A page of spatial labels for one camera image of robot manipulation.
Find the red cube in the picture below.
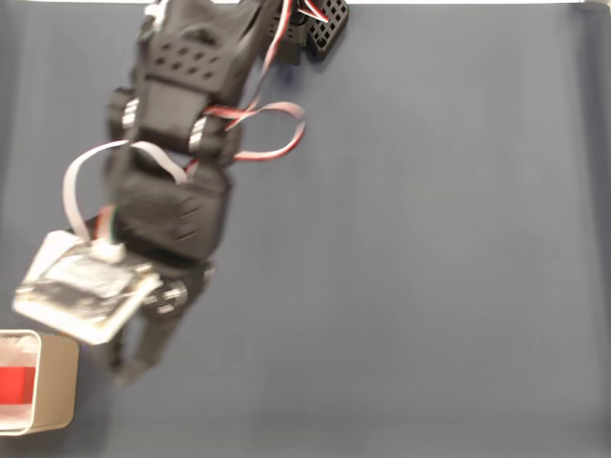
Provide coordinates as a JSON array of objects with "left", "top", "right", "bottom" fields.
[{"left": 0, "top": 365, "right": 38, "bottom": 406}]

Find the white beige box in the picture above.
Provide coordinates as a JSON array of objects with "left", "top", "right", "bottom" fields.
[{"left": 0, "top": 328, "right": 80, "bottom": 435}]

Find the grey table mat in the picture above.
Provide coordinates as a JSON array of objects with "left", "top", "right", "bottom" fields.
[{"left": 0, "top": 2, "right": 611, "bottom": 458}]

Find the black camera cable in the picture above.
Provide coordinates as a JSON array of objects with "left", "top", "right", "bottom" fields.
[{"left": 97, "top": 203, "right": 119, "bottom": 247}]

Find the red white servo cable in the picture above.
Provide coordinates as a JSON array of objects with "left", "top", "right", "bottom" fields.
[
  {"left": 188, "top": 0, "right": 306, "bottom": 163},
  {"left": 291, "top": 0, "right": 331, "bottom": 25},
  {"left": 63, "top": 140, "right": 188, "bottom": 239}
]

